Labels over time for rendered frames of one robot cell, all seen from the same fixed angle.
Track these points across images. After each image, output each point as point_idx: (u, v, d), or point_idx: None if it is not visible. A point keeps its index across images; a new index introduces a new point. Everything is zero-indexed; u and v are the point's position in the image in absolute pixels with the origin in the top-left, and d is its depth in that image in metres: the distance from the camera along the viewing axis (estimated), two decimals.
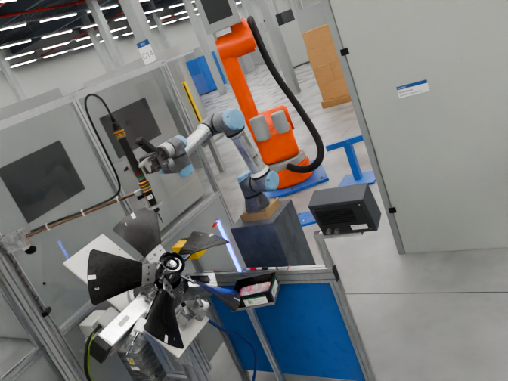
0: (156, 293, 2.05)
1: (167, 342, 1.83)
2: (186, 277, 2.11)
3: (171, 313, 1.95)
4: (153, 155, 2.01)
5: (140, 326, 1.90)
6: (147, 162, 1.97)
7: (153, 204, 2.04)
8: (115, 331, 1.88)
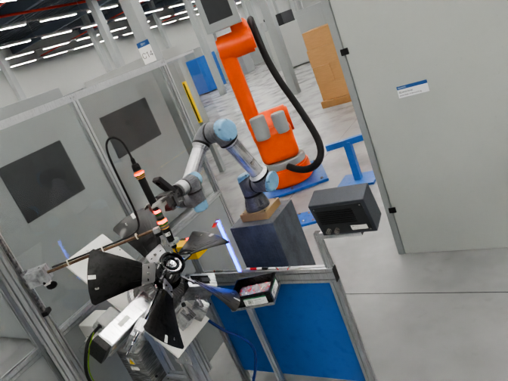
0: (156, 293, 2.05)
1: (167, 342, 1.83)
2: (186, 277, 2.11)
3: (171, 313, 1.95)
4: (168, 195, 2.07)
5: (140, 326, 1.90)
6: (160, 202, 2.03)
7: (171, 241, 2.10)
8: (115, 331, 1.88)
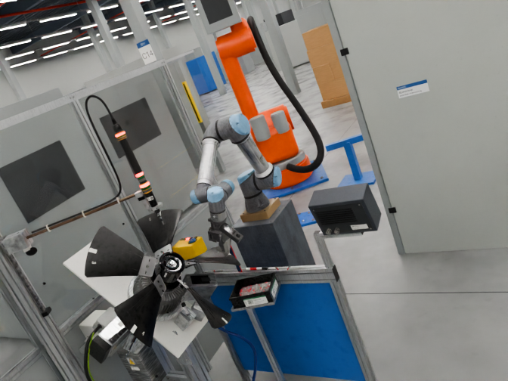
0: None
1: (134, 332, 1.80)
2: None
3: (153, 309, 1.92)
4: None
5: None
6: (228, 246, 2.26)
7: (153, 205, 2.04)
8: (115, 331, 1.88)
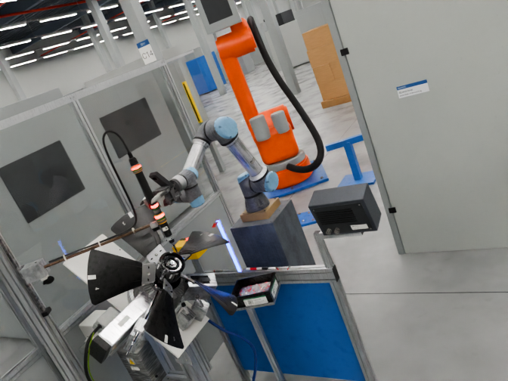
0: (156, 293, 2.05)
1: (89, 279, 1.87)
2: (170, 289, 2.03)
3: (123, 282, 1.95)
4: (165, 190, 2.07)
5: (140, 326, 1.90)
6: (159, 197, 2.03)
7: (168, 236, 2.09)
8: (115, 331, 1.88)
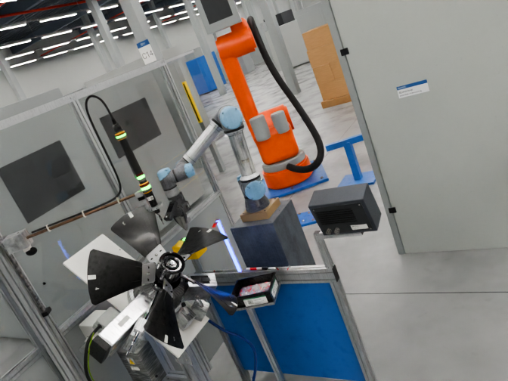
0: (156, 293, 2.05)
1: (89, 279, 1.87)
2: (170, 289, 2.03)
3: (123, 282, 1.95)
4: (184, 215, 2.51)
5: (140, 326, 1.90)
6: (187, 224, 2.55)
7: (153, 205, 2.04)
8: (115, 331, 1.88)
